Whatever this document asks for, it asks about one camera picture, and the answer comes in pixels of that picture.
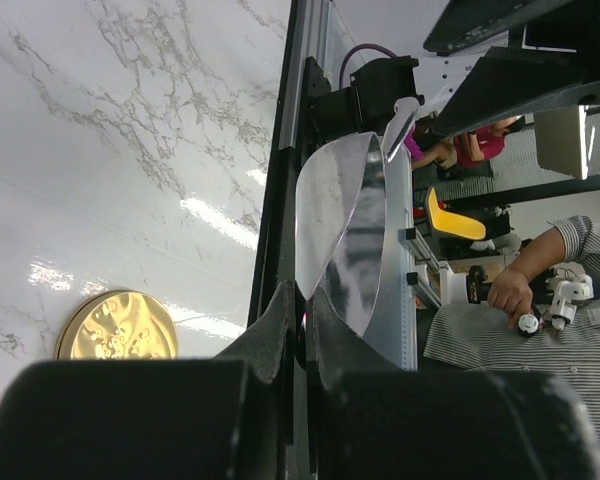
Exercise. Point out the yellow chair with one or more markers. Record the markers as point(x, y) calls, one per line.
point(443, 223)

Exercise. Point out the seated person striped shirt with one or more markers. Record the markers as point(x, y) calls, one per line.
point(478, 337)

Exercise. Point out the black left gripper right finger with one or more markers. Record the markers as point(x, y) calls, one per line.
point(369, 419)

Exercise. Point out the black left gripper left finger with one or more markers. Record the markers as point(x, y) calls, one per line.
point(226, 417)

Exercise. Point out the gold jar lid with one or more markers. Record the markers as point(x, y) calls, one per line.
point(118, 324)

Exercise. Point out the silver metal scoop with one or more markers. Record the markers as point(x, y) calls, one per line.
point(341, 217)

